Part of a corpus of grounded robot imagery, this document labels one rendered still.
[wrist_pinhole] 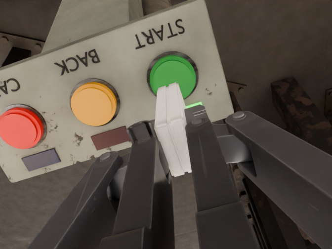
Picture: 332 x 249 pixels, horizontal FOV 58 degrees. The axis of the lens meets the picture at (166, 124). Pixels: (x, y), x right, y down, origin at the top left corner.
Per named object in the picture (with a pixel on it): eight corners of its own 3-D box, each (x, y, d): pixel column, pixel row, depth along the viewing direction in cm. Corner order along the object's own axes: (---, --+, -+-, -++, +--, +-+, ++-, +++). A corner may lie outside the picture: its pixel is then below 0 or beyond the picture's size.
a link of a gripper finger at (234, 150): (189, 147, 13) (258, 127, 12) (183, 108, 17) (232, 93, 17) (199, 176, 13) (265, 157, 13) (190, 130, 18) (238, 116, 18)
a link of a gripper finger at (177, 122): (168, 123, 14) (183, 118, 14) (167, 84, 21) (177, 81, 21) (186, 174, 15) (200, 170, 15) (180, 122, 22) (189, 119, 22)
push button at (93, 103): (124, 112, 29) (121, 119, 27) (86, 124, 29) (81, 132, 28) (107, 73, 27) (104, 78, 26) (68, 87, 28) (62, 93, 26)
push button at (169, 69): (199, 88, 28) (201, 94, 26) (158, 101, 28) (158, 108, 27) (186, 47, 26) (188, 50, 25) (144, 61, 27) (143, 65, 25)
